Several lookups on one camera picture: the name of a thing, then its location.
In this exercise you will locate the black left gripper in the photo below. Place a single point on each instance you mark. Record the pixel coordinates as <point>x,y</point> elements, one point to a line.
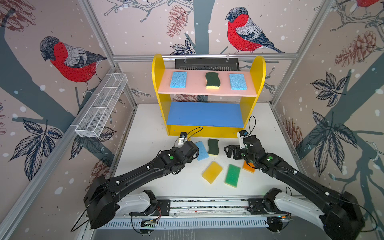
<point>191,159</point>

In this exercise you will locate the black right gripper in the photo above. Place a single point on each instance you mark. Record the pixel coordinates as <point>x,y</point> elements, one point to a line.
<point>236,149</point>

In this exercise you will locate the green yellow scouring sponge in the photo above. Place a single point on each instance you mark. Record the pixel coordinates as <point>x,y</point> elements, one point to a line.
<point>213,80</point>
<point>213,147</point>

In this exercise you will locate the yellow orange sponge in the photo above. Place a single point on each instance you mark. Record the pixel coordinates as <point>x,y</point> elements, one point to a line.
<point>212,172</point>

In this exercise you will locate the light blue sponge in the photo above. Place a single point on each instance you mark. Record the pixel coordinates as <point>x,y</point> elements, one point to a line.
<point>178,80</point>
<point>203,154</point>
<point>238,82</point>

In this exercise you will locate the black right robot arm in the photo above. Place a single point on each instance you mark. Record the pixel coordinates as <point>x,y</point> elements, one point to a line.
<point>337,214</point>

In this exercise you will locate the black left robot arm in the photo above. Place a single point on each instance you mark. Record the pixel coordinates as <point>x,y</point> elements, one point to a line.
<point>102,198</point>

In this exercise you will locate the yellow shelf unit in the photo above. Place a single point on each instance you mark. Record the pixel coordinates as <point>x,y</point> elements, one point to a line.
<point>220,113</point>

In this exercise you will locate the black perforated metal tray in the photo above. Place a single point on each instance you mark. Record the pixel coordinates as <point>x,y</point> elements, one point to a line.
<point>208,64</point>

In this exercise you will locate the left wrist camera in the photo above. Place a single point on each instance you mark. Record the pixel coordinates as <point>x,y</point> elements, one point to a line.
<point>182,139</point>

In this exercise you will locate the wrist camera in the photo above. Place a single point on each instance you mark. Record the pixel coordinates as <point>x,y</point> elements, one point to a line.
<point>182,139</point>
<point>242,134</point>

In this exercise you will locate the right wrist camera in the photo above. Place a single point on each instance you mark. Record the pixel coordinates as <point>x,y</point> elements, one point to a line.
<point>242,134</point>

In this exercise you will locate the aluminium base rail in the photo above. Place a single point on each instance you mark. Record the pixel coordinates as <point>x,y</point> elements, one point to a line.
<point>136,206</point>

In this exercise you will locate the white wire basket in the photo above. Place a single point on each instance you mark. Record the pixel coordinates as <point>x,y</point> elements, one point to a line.
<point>99,112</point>

